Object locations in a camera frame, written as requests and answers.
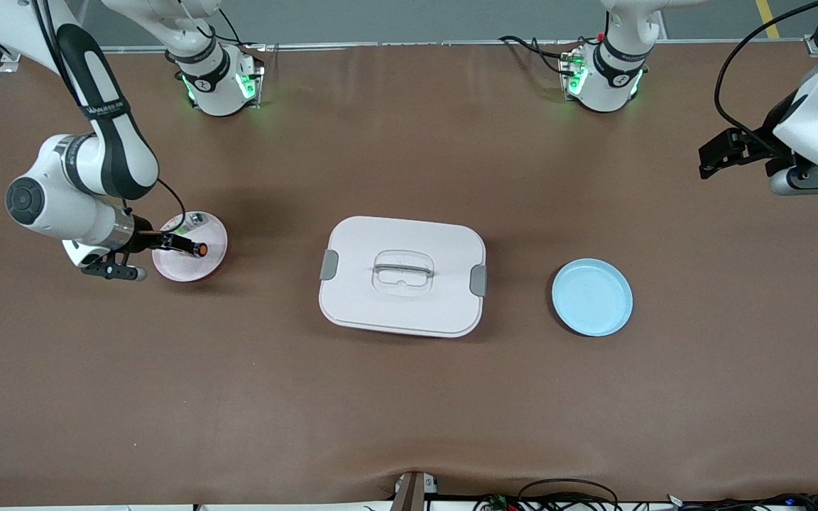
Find green push button switch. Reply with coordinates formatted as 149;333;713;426
170;211;208;237

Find grey box lid handle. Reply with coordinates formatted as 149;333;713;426
373;263;435;278

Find pink round plate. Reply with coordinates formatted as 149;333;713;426
151;211;229;283

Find camera mount post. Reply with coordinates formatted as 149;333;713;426
390;471;440;511

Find black arm base cables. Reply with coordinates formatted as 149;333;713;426
498;34;580;77

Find black looped cable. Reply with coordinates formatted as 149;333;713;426
518;478;621;511

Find white lidded storage box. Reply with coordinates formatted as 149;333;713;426
318;216;488;339

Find coloured wires bundle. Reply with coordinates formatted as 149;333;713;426
473;493;523;511

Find black cable bundle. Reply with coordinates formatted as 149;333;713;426
665;493;818;511

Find light blue round plate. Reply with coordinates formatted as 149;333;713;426
551;258;634;337

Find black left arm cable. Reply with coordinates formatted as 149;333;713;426
714;0;818;146

